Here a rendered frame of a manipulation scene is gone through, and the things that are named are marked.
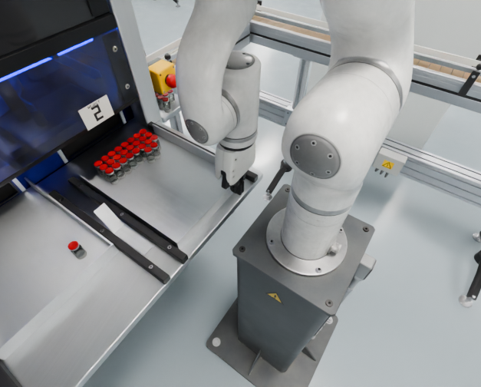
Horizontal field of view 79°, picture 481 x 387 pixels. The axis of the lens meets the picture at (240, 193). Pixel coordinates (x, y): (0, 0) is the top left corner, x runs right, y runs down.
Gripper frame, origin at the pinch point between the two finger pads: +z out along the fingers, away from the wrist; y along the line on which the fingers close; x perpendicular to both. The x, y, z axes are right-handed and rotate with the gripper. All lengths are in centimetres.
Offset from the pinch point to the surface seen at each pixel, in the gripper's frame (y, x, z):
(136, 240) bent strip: 23.8, -11.5, 4.1
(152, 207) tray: 15.1, -15.4, 4.1
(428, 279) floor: -68, 74, 92
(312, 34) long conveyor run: -86, -22, -1
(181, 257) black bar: 21.6, 0.6, 2.3
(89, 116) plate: 9.3, -38.7, -10.0
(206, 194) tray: 4.1, -6.8, 4.1
